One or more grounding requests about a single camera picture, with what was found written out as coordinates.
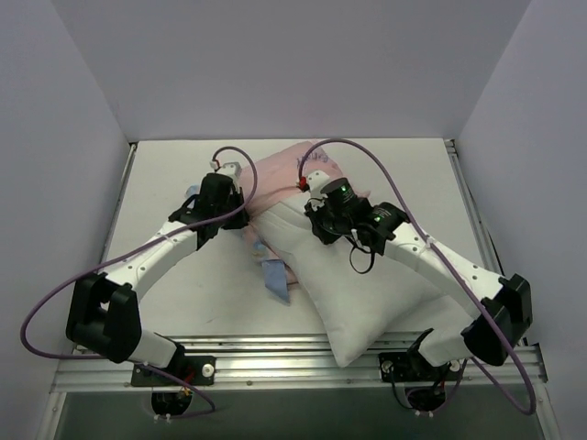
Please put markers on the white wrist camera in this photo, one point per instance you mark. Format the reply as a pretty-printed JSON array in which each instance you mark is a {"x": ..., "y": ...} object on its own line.
[
  {"x": 231, "y": 169},
  {"x": 313, "y": 183}
]

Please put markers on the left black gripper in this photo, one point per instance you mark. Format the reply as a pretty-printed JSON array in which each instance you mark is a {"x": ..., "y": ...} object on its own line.
[{"x": 234, "y": 202}]

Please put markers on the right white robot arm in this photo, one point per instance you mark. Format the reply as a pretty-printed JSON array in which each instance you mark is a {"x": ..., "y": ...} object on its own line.
[{"x": 499, "y": 309}]

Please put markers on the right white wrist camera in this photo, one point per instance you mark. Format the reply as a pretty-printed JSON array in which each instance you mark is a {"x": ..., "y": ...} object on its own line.
[{"x": 313, "y": 183}]

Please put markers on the white pillow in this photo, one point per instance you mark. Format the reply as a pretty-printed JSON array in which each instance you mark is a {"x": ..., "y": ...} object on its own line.
[{"x": 355, "y": 309}]

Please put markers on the blue and pink printed pillowcase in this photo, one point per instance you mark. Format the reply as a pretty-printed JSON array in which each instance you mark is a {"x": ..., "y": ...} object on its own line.
[{"x": 277, "y": 181}]

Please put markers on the right aluminium side rail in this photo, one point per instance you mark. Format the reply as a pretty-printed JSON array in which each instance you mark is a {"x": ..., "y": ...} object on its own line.
[{"x": 467, "y": 231}]

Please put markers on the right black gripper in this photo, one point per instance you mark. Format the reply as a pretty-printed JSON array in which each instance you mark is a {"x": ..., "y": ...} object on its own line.
[{"x": 318, "y": 216}]

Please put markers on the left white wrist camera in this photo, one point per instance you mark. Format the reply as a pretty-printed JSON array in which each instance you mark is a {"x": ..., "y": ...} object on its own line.
[{"x": 231, "y": 169}]

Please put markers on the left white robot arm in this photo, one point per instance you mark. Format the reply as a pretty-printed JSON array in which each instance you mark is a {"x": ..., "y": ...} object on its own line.
[{"x": 104, "y": 314}]

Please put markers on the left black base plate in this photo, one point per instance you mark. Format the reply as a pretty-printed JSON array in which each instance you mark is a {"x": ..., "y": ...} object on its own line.
[{"x": 195, "y": 370}]

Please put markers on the aluminium front rail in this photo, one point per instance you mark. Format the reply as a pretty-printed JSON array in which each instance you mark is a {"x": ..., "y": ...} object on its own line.
[{"x": 251, "y": 362}]

